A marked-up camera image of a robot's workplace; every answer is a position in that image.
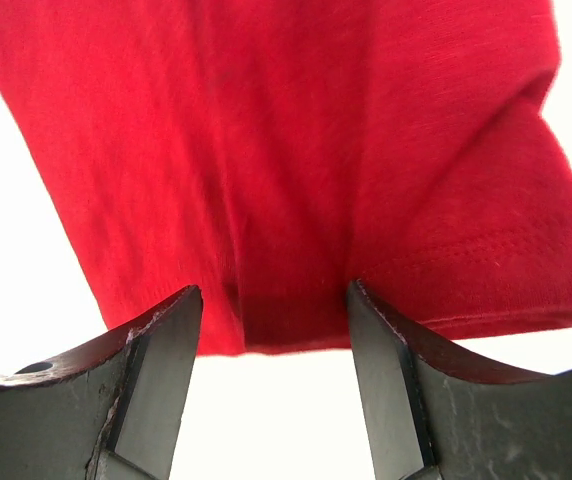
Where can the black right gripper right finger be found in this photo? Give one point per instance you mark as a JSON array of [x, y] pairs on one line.
[[436, 410]]

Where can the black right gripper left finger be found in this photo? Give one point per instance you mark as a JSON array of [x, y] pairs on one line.
[[110, 408]]

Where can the dark red t shirt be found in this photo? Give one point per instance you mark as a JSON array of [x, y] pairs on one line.
[[271, 152]]

